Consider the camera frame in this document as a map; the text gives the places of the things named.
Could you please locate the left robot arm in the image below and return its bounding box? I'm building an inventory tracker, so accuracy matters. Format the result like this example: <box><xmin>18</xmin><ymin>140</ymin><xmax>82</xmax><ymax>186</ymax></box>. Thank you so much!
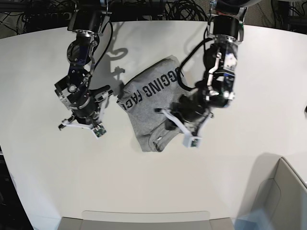
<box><xmin>155</xmin><ymin>0</ymin><xmax>258</xmax><ymax>138</ymax></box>

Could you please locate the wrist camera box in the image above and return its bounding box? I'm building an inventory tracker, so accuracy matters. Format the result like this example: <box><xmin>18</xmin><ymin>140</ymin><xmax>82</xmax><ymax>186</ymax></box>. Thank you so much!
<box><xmin>92</xmin><ymin>124</ymin><xmax>106</xmax><ymax>138</ymax></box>
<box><xmin>183</xmin><ymin>135</ymin><xmax>202</xmax><ymax>148</ymax></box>

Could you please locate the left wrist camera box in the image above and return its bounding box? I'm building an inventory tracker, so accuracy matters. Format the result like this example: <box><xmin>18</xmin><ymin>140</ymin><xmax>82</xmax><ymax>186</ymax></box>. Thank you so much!
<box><xmin>183</xmin><ymin>135</ymin><xmax>202</xmax><ymax>148</ymax></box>

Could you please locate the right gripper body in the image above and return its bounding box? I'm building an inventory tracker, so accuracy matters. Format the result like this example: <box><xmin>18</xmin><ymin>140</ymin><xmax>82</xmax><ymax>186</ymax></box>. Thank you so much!
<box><xmin>58</xmin><ymin>85</ymin><xmax>113</xmax><ymax>131</ymax></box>

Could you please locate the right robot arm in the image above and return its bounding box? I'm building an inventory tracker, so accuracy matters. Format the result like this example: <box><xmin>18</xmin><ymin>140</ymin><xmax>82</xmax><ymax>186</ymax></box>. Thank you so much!
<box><xmin>55</xmin><ymin>0</ymin><xmax>111</xmax><ymax>135</ymax></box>

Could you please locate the grey T-shirt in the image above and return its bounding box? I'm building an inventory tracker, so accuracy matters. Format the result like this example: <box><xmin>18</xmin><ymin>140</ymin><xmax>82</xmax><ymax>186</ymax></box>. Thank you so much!
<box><xmin>117</xmin><ymin>56</ymin><xmax>187</xmax><ymax>152</ymax></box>

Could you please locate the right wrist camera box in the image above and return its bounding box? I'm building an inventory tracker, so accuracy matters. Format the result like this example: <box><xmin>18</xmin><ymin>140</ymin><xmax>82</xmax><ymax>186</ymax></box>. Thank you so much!
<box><xmin>92</xmin><ymin>124</ymin><xmax>106</xmax><ymax>138</ymax></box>

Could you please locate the grey bin right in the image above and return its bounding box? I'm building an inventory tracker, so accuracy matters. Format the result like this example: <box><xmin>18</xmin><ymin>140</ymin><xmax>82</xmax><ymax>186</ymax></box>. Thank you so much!
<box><xmin>254</xmin><ymin>158</ymin><xmax>307</xmax><ymax>230</ymax></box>

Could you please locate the grey bin front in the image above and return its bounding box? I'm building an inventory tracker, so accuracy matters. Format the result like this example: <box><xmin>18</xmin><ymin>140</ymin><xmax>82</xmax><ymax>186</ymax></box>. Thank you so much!
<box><xmin>58</xmin><ymin>210</ymin><xmax>234</xmax><ymax>230</ymax></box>

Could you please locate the blue cloth in bin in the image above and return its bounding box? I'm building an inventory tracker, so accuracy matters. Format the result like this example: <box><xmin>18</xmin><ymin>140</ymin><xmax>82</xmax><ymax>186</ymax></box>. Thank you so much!
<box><xmin>233</xmin><ymin>208</ymin><xmax>266</xmax><ymax>230</ymax></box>

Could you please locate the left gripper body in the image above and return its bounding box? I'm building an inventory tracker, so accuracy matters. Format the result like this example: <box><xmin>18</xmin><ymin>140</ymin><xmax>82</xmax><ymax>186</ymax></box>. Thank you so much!
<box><xmin>154</xmin><ymin>95</ymin><xmax>213</xmax><ymax>136</ymax></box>

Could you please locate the grey bin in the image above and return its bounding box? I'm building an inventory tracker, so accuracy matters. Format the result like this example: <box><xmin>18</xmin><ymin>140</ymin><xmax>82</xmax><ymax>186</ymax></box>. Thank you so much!
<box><xmin>58</xmin><ymin>210</ymin><xmax>234</xmax><ymax>230</ymax></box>
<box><xmin>254</xmin><ymin>158</ymin><xmax>307</xmax><ymax>230</ymax></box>

